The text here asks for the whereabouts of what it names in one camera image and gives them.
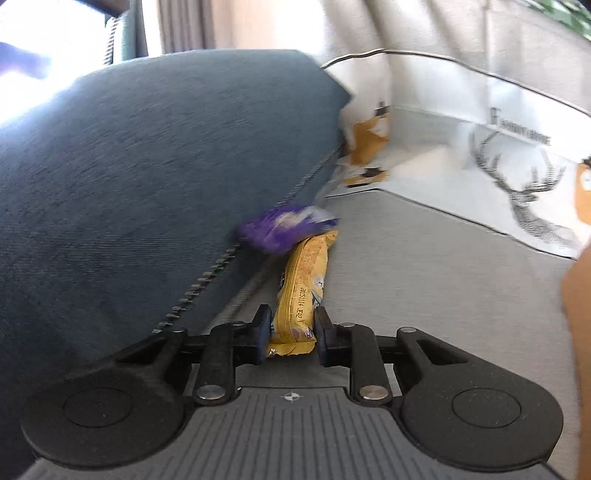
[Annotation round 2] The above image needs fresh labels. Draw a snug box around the yellow snack bar packet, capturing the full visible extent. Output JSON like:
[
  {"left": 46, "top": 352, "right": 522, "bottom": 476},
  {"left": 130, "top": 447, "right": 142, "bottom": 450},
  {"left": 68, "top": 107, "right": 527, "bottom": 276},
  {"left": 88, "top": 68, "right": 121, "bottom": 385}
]
[{"left": 267, "top": 230, "right": 339, "bottom": 357}]

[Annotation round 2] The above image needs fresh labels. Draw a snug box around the cardboard box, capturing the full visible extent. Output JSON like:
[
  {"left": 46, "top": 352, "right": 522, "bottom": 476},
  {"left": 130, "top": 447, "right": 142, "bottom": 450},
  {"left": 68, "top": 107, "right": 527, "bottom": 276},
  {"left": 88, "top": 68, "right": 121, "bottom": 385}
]
[{"left": 561, "top": 246, "right": 591, "bottom": 480}]

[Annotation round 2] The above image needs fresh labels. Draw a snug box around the purple snack packet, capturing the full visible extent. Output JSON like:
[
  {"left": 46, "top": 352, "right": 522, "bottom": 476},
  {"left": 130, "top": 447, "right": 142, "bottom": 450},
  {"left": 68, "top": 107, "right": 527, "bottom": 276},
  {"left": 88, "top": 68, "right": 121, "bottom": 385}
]
[{"left": 238, "top": 205, "right": 339, "bottom": 255}]

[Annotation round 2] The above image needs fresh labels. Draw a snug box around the dark blue sofa cushion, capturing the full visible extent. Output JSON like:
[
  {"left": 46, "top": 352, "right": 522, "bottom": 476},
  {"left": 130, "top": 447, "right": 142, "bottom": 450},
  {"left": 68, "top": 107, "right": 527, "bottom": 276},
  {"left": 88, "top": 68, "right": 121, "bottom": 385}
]
[{"left": 1, "top": 50, "right": 349, "bottom": 479}]

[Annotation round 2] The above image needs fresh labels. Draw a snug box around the white deer print sofa cover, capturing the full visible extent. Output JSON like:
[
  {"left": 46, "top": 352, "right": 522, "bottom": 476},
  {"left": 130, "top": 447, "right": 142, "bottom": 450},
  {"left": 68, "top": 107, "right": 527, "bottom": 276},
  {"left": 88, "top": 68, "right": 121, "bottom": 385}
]
[{"left": 322, "top": 1, "right": 590, "bottom": 258}]

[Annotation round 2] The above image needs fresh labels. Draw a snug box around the green checkered cloth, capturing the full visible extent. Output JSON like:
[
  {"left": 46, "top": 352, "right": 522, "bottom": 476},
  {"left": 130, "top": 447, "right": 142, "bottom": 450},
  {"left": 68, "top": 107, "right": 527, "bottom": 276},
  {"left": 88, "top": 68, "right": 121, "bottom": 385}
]
[{"left": 523, "top": 0, "right": 591, "bottom": 35}]

